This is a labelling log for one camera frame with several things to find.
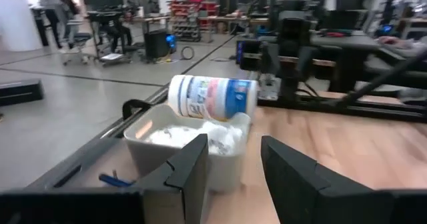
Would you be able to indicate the grey desk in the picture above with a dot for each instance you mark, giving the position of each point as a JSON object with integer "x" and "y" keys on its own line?
{"x": 350, "y": 42}

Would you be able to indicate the office chair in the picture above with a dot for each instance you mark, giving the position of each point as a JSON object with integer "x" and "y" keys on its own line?
{"x": 80, "y": 39}

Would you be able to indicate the black leg table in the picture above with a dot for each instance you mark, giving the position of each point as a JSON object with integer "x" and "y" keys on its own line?
{"x": 106, "y": 17}

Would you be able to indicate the light grey plastic bin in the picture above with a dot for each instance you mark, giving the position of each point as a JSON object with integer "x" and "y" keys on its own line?
{"x": 220, "y": 174}

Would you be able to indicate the black equipment case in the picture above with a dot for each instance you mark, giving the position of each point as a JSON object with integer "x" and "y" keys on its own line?
{"x": 156, "y": 44}

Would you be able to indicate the white wipes canister blue label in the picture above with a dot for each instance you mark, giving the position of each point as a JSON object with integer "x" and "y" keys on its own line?
{"x": 213, "y": 97}

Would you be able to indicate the clear bag white pack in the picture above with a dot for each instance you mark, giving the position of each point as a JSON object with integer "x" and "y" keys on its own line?
{"x": 173, "y": 135}
{"x": 223, "y": 137}

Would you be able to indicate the grey translucent plastic bin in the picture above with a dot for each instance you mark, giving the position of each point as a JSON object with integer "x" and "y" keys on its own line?
{"x": 100, "y": 154}

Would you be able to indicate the person's hand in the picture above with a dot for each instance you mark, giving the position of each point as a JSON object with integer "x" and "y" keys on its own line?
{"x": 395, "y": 42}

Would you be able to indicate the red parts shelf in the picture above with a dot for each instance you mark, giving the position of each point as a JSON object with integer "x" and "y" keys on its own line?
{"x": 193, "y": 14}

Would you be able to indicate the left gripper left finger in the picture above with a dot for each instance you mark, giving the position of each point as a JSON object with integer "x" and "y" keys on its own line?
{"x": 187, "y": 184}

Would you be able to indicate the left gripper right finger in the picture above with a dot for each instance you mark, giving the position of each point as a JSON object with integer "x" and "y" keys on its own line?
{"x": 293, "y": 194}

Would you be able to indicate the black floor case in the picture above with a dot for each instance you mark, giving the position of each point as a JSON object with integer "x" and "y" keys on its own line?
{"x": 20, "y": 92}

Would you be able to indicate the person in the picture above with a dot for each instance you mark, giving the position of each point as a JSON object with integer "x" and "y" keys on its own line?
{"x": 68, "y": 7}
{"x": 48, "y": 4}

